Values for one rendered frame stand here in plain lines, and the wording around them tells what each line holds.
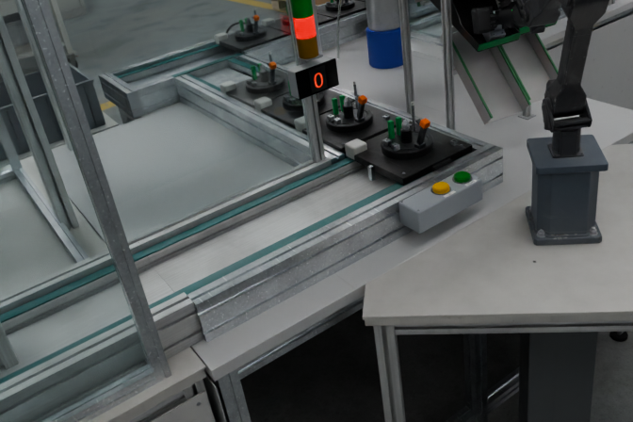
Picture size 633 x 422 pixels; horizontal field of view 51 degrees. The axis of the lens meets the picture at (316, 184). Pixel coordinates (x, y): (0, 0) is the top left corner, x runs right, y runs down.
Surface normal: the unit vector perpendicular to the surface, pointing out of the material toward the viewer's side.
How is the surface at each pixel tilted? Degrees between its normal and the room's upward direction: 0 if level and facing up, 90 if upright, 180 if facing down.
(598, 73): 90
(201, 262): 0
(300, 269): 90
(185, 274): 0
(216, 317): 90
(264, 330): 0
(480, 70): 45
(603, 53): 90
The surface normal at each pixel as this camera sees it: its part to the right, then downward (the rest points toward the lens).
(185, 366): -0.14, -0.87
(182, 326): 0.57, 0.33
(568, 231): -0.12, 0.50
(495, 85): 0.20, -0.33
